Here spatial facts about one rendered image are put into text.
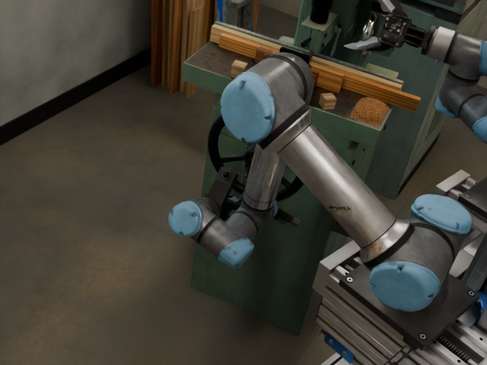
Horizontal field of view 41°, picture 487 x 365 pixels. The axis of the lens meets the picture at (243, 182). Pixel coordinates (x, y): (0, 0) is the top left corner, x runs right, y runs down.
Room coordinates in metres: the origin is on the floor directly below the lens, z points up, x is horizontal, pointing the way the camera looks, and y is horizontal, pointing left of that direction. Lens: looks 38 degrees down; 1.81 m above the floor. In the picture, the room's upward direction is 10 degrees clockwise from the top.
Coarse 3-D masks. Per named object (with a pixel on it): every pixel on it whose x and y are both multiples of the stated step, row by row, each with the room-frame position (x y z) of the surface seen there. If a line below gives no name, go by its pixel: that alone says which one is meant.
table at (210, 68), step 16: (208, 48) 1.79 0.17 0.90; (192, 64) 1.67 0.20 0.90; (208, 64) 1.69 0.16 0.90; (224, 64) 1.71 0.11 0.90; (192, 80) 1.67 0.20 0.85; (208, 80) 1.65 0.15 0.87; (224, 80) 1.64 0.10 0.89; (336, 96) 1.63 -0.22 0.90; (352, 96) 1.65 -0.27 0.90; (320, 112) 1.54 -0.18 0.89; (336, 112) 1.54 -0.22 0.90; (320, 128) 1.54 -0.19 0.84; (336, 128) 1.53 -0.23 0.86; (352, 128) 1.51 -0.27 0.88; (368, 128) 1.50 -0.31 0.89; (384, 128) 1.55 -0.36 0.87; (368, 144) 1.50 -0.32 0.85
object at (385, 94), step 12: (228, 36) 1.81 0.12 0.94; (228, 48) 1.80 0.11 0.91; (240, 48) 1.79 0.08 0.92; (252, 48) 1.78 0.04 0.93; (348, 84) 1.68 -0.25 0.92; (360, 84) 1.67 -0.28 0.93; (372, 84) 1.67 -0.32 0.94; (372, 96) 1.66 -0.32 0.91; (384, 96) 1.65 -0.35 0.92; (396, 96) 1.64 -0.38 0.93; (408, 96) 1.63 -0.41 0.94; (408, 108) 1.63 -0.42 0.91
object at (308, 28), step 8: (328, 16) 1.78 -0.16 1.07; (336, 16) 1.79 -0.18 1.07; (304, 24) 1.70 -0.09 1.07; (312, 24) 1.71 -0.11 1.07; (320, 24) 1.72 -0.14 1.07; (328, 24) 1.73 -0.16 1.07; (304, 32) 1.69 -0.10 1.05; (312, 32) 1.68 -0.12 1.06; (320, 32) 1.68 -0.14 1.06; (328, 32) 1.73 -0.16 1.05; (304, 40) 1.69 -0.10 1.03; (312, 40) 1.68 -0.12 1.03; (320, 40) 1.68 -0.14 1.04; (328, 40) 1.75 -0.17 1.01; (304, 48) 1.69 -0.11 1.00; (312, 48) 1.68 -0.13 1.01; (320, 48) 1.68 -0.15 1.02
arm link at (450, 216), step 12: (420, 204) 1.00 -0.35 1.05; (432, 204) 1.01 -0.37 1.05; (444, 204) 1.02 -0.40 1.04; (456, 204) 1.03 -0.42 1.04; (420, 216) 0.98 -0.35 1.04; (432, 216) 0.97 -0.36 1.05; (444, 216) 0.98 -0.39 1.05; (456, 216) 0.99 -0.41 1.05; (468, 216) 1.00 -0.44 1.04; (432, 228) 0.95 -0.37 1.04; (444, 228) 0.95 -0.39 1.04; (456, 228) 0.96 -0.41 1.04; (468, 228) 0.98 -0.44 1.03; (456, 240) 0.95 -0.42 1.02; (456, 252) 0.94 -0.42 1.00
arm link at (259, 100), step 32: (256, 64) 1.10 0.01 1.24; (288, 64) 1.09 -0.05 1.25; (224, 96) 1.01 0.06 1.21; (256, 96) 0.98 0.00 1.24; (288, 96) 1.02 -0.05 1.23; (256, 128) 0.97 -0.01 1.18; (288, 128) 0.97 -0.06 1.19; (288, 160) 0.97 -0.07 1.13; (320, 160) 0.96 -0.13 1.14; (320, 192) 0.93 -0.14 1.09; (352, 192) 0.93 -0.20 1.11; (352, 224) 0.90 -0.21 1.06; (384, 224) 0.90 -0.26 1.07; (384, 256) 0.86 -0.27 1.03; (416, 256) 0.86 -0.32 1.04; (448, 256) 0.91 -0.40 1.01; (384, 288) 0.84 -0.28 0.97; (416, 288) 0.82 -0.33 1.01
